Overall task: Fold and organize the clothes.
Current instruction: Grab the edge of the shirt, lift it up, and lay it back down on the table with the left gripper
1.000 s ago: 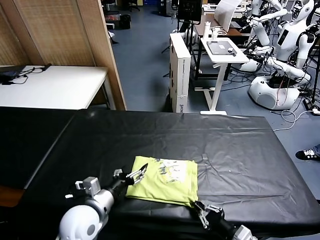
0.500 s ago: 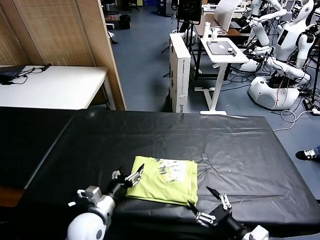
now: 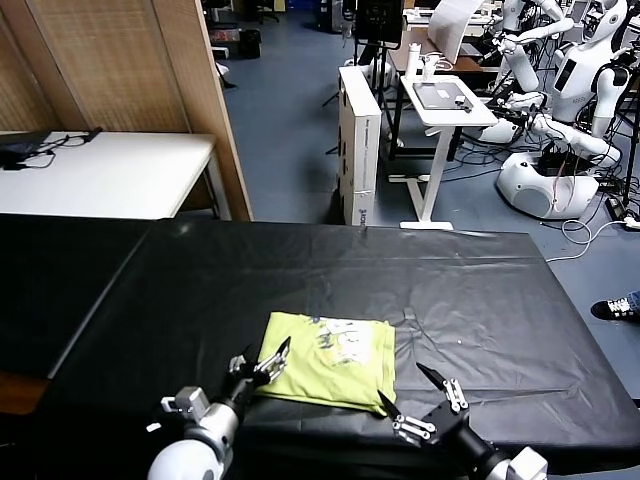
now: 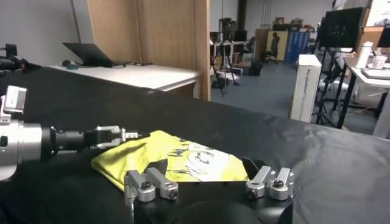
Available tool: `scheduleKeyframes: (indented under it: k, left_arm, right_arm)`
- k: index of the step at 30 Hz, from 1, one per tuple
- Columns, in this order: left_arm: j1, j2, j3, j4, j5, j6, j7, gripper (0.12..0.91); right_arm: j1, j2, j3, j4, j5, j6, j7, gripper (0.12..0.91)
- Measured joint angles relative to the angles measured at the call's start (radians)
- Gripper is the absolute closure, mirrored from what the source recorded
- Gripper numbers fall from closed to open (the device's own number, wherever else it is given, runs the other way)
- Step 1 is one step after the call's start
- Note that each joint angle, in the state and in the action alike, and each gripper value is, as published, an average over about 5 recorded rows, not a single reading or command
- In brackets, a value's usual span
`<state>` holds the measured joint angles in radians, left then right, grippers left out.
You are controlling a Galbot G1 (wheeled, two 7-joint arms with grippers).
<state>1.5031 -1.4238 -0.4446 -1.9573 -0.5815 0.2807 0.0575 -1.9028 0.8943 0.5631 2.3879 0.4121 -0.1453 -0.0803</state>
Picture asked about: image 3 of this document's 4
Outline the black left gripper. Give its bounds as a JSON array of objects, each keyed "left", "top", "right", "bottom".
[{"left": 218, "top": 335, "right": 293, "bottom": 410}]

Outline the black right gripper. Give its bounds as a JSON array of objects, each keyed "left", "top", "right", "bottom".
[{"left": 377, "top": 361, "right": 472, "bottom": 447}]

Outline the yellow-green t-shirt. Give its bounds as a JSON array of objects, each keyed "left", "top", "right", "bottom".
[{"left": 253, "top": 311, "right": 398, "bottom": 415}]

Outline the black plastic table cover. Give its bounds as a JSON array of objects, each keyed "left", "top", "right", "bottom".
[
  {"left": 37, "top": 219, "right": 640, "bottom": 474},
  {"left": 0, "top": 212, "right": 166, "bottom": 381}
]

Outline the black white sneaker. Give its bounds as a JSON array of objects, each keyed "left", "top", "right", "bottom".
[{"left": 590, "top": 297, "right": 640, "bottom": 321}]

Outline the white rectangular table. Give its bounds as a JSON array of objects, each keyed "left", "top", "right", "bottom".
[{"left": 0, "top": 130, "right": 234, "bottom": 221}]

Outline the tall white cardboard box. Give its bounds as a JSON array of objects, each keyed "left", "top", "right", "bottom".
[{"left": 337, "top": 65, "right": 383, "bottom": 227}]

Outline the white adjustable standing desk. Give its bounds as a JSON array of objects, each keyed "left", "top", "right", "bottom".
[{"left": 387, "top": 74, "right": 499, "bottom": 231}]

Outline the grey closed laptop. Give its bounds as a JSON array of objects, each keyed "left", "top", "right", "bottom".
[{"left": 412, "top": 82, "right": 470, "bottom": 110}]

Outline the black waste bin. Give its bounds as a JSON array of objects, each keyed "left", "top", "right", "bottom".
[{"left": 237, "top": 28, "right": 262, "bottom": 60}]

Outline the black flat pouch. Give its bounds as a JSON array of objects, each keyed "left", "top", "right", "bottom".
[{"left": 0, "top": 130, "right": 51, "bottom": 157}]

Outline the wooden slat partition screen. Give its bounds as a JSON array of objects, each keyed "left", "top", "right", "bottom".
[{"left": 0, "top": 0, "right": 255, "bottom": 222}]

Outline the white water bottle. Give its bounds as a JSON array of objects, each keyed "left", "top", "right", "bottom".
[{"left": 404, "top": 43, "right": 421, "bottom": 81}]

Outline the white humanoid robot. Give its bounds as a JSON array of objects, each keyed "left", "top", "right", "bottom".
[
  {"left": 491, "top": 0, "right": 575, "bottom": 94},
  {"left": 476, "top": 0, "right": 634, "bottom": 221}
]

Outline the black monitor screen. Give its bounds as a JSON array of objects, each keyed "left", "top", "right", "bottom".
[{"left": 354, "top": 0, "right": 403, "bottom": 50}]

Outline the white curved panel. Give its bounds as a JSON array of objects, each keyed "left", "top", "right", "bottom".
[{"left": 427, "top": 0, "right": 484, "bottom": 64}]

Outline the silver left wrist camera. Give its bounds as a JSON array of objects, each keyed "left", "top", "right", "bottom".
[{"left": 160, "top": 386, "right": 210, "bottom": 417}]

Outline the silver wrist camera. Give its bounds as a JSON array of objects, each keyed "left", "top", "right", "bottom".
[
  {"left": 509, "top": 446, "right": 549, "bottom": 480},
  {"left": 160, "top": 386, "right": 210, "bottom": 417}
]

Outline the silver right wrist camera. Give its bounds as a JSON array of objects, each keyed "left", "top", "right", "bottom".
[{"left": 509, "top": 446, "right": 549, "bottom": 480}]

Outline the white floor cable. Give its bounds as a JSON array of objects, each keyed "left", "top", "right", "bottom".
[{"left": 544, "top": 218, "right": 640, "bottom": 264}]

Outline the black cable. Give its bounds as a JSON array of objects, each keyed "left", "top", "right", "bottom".
[{"left": 0, "top": 133, "right": 89, "bottom": 172}]

